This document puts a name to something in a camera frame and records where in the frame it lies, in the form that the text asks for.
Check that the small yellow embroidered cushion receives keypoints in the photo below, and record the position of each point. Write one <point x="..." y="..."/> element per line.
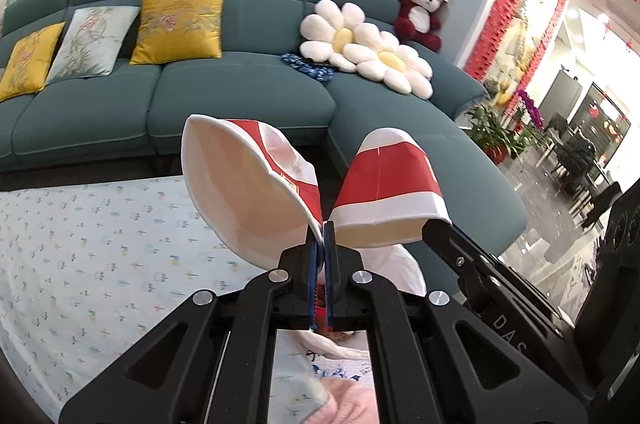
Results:
<point x="27" y="63"/>

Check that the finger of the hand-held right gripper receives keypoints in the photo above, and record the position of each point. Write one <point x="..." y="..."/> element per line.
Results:
<point x="455" y="254"/>

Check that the blue patterned scrunchie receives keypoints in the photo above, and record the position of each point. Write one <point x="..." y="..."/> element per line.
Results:
<point x="306" y="66"/>

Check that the pale floral tablecloth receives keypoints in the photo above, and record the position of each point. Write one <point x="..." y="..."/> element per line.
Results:
<point x="100" y="254"/>

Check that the teal sectional sofa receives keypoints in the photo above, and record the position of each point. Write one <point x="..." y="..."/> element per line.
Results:
<point x="240" y="103"/>

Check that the white daisy flower cushion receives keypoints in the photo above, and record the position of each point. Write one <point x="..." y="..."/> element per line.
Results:
<point x="325" y="26"/>
<point x="400" y="66"/>

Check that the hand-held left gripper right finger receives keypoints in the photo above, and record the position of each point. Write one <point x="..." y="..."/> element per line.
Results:
<point x="329" y="276"/>

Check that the pale blue embroidered cushion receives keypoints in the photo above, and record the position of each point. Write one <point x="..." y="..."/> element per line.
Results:
<point x="90" y="43"/>

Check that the pink fleece cloth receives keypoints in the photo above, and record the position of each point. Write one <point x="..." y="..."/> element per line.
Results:
<point x="350" y="404"/>

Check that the large yellow embroidered cushion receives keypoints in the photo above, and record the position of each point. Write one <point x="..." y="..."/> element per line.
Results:
<point x="177" y="23"/>

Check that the red white paper cup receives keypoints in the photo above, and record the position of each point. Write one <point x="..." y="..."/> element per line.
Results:
<point x="235" y="184"/>
<point x="395" y="174"/>

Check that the green potted plant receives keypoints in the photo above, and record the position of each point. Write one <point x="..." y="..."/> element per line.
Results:
<point x="492" y="128"/>

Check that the dark glass cabinet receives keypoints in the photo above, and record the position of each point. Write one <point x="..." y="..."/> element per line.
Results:
<point x="602" y="123"/>

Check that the purple orchid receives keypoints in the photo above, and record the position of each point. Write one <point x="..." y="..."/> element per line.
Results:
<point x="532" y="108"/>

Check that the black dining chairs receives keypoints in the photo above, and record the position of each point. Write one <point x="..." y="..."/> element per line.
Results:
<point x="575" y="163"/>

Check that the black bench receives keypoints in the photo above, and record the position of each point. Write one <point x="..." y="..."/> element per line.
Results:
<point x="602" y="206"/>

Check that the red white plush bear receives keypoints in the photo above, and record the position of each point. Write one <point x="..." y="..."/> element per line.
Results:
<point x="420" y="16"/>

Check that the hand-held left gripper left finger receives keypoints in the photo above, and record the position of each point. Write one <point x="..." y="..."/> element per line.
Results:
<point x="314" y="276"/>

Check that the dark flat screen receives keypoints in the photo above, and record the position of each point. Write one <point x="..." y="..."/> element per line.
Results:
<point x="560" y="96"/>

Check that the white plastic bag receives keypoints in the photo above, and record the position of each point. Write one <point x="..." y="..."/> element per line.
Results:
<point x="400" y="269"/>

